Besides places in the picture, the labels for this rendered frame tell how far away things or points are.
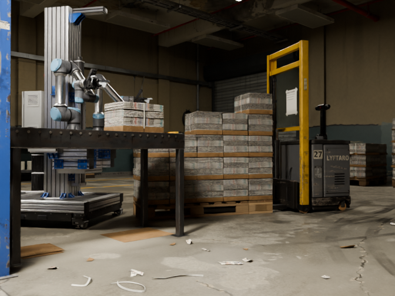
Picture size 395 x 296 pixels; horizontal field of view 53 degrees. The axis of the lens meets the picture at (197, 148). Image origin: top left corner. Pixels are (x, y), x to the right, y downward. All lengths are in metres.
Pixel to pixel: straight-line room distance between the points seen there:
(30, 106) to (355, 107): 7.96
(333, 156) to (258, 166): 0.87
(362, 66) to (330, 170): 6.06
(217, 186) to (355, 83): 6.86
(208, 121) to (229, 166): 0.52
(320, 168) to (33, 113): 2.99
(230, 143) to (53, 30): 2.05
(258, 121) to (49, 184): 2.20
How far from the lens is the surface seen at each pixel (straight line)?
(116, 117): 3.11
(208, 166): 4.08
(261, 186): 4.36
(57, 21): 4.16
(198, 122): 4.06
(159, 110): 3.20
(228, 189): 4.18
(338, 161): 4.71
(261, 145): 4.35
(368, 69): 10.36
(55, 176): 4.00
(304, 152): 4.39
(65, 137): 2.64
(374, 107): 10.18
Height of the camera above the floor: 0.65
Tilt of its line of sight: 1 degrees up
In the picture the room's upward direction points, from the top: straight up
